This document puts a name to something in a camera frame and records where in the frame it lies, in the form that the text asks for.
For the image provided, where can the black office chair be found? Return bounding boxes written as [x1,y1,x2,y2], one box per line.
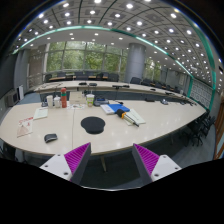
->
[187,113,215,146]

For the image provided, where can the white paper cup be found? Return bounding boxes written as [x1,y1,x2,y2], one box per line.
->
[46,95,53,108]

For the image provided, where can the green white drink cup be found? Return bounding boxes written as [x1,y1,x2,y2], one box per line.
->
[86,94,95,107]

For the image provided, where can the black yellow marker tool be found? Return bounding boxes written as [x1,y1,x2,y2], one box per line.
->
[116,109,138,126]

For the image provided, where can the grey concrete column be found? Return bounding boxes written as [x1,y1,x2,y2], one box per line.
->
[124,43,146,82]

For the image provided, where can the red orange bottle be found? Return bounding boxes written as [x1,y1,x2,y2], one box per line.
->
[61,88,67,108]

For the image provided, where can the black round mouse pad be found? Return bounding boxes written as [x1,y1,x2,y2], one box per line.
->
[81,116,105,134]

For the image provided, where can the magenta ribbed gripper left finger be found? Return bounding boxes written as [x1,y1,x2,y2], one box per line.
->
[41,143,91,185]

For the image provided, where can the black computer mouse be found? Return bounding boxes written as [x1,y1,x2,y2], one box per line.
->
[44,133,58,143]

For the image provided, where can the dark tray device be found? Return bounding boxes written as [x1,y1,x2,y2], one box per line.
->
[93,98,109,106]

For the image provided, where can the white notebook papers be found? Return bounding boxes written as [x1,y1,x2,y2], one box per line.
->
[125,109,145,125]

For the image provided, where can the beige box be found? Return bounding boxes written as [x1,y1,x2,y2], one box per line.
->
[69,91,86,104]

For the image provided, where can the white cup with lid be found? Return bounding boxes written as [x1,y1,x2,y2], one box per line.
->
[54,96,61,108]

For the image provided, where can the blue folder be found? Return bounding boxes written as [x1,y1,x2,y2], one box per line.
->
[108,104,130,113]

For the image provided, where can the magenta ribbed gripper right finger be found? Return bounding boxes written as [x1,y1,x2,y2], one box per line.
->
[132,144,181,185]

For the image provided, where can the white paper sheet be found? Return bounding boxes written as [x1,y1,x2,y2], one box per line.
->
[33,107,48,120]

